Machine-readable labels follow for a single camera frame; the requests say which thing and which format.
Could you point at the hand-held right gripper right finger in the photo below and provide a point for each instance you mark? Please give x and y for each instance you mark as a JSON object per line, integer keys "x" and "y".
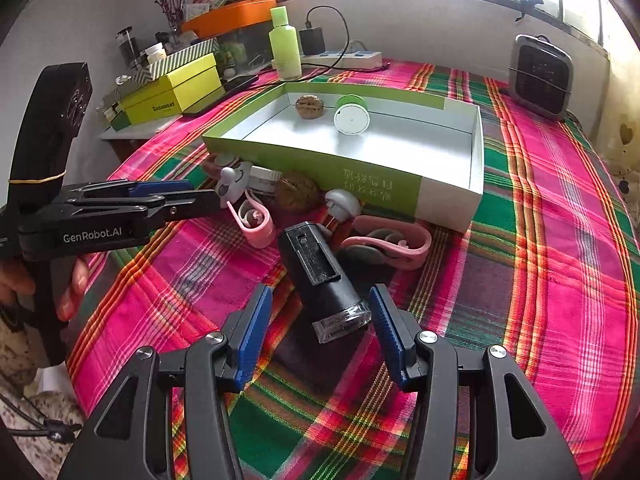
{"x": 387, "y": 340}

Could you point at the person's left hand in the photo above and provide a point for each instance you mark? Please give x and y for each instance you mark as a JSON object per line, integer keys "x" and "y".
{"x": 77, "y": 285}

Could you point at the grey space heater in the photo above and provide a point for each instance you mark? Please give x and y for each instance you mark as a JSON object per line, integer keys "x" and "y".
{"x": 542, "y": 76}

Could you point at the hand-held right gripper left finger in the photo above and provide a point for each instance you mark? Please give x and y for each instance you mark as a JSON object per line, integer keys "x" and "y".
{"x": 256, "y": 330}

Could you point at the white power strip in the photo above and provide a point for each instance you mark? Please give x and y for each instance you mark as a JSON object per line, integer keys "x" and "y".
{"x": 350, "y": 59}

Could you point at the heart print curtain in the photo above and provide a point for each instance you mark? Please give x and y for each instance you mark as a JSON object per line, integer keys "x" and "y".
{"x": 622, "y": 125}

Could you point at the plaid blanket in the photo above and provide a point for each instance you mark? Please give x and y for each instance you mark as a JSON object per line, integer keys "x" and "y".
{"x": 540, "y": 240}

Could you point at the yellow-green box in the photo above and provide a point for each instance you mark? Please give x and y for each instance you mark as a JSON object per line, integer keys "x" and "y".
{"x": 172, "y": 91}

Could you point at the light green bottle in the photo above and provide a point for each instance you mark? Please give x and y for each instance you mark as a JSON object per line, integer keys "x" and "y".
{"x": 285, "y": 45}

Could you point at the white bottle cap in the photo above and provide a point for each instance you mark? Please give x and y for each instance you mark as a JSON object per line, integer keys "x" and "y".
{"x": 266, "y": 179}

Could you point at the black bike light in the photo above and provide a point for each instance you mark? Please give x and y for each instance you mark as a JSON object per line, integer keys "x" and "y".
{"x": 320, "y": 270}

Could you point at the orange box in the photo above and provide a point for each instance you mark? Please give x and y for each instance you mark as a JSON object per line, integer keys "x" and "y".
{"x": 230, "y": 16}

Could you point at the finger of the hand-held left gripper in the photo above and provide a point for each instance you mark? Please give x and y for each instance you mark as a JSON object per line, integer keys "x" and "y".
{"x": 195, "y": 206}
{"x": 160, "y": 188}

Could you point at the white round panda gadget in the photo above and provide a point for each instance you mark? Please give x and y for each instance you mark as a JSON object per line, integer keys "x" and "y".
{"x": 234, "y": 180}

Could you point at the black window hook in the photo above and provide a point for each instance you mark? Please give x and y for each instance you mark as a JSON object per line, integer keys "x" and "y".
{"x": 531, "y": 7}

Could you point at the white mushroom-shaped suction cup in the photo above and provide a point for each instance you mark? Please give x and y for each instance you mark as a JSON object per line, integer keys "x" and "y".
{"x": 344, "y": 205}

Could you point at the glass jar with black lid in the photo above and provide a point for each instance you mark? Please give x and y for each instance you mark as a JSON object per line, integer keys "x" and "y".
{"x": 127, "y": 49}

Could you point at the black smartphone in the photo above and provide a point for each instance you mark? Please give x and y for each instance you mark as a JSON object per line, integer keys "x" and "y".
{"x": 222, "y": 94}

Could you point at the striped gift box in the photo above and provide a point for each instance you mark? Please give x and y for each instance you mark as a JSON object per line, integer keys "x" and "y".
{"x": 165, "y": 62}

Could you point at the green and white suction cup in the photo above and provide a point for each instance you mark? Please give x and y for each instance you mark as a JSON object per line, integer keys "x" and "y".
{"x": 351, "y": 116}

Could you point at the brown walnut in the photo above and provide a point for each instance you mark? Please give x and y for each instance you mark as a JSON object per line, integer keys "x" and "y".
{"x": 296, "y": 193}
{"x": 309, "y": 107}

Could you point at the pink clip with curled hook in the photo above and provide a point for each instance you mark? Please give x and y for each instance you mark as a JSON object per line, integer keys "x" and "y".
{"x": 252, "y": 227}

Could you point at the green jar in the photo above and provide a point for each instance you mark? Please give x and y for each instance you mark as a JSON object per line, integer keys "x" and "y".
{"x": 236, "y": 55}

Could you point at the small white jar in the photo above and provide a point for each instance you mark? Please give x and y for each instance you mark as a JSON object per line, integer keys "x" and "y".
{"x": 155, "y": 53}

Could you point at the green and white cardboard box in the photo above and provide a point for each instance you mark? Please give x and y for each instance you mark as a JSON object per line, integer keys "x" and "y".
{"x": 380, "y": 150}

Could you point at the black charger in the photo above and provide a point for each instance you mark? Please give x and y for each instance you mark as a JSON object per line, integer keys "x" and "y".
{"x": 312, "y": 41}

